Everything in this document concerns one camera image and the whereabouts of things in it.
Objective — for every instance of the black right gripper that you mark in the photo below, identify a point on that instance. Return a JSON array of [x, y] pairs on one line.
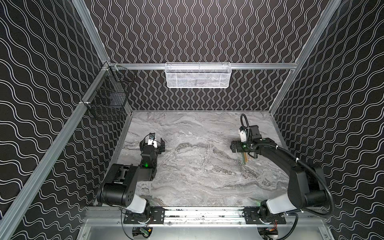
[[237, 146]]

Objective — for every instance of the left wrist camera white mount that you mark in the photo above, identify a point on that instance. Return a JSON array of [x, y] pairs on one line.
[[152, 141]]

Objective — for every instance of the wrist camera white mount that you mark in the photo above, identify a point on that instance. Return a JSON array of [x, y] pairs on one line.
[[152, 141], [249, 135]]

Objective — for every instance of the aluminium corner frame post left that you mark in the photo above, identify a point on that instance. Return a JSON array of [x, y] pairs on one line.
[[91, 29]]

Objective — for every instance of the aluminium corner frame post right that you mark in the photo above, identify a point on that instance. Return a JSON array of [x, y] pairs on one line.
[[314, 37]]

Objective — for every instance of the white wire mesh basket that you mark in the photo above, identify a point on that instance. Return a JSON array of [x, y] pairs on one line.
[[198, 78]]

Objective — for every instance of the aluminium horizontal rail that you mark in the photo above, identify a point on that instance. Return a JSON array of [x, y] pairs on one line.
[[234, 66], [20, 205]]

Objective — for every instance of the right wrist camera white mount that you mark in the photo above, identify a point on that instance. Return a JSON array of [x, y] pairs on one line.
[[249, 135]]

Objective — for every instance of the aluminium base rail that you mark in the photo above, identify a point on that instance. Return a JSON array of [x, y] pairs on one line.
[[178, 217]]

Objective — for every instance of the aluminium corner frame post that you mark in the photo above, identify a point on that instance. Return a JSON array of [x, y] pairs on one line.
[[314, 37], [91, 29]]

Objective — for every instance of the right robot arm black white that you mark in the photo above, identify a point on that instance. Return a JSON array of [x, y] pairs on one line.
[[307, 188]]

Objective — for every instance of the black wire basket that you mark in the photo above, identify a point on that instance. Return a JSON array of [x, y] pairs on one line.
[[108, 97]]

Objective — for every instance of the aluminium back horizontal rail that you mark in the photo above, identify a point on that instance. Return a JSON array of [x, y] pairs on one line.
[[234, 66]]

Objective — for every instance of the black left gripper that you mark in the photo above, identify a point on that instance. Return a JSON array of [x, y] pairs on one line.
[[161, 144]]

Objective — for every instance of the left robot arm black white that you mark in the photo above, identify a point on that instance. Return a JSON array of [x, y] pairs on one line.
[[119, 186]]

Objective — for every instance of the aluminium left horizontal rail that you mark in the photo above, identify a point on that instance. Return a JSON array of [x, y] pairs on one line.
[[20, 205]]

